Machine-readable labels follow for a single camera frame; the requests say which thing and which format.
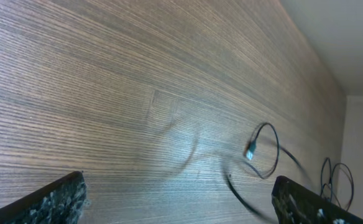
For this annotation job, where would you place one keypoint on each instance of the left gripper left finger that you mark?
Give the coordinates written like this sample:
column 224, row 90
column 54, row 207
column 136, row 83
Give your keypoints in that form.
column 62, row 201

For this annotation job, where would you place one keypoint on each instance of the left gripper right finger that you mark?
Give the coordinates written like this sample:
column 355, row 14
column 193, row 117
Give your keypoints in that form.
column 293, row 203

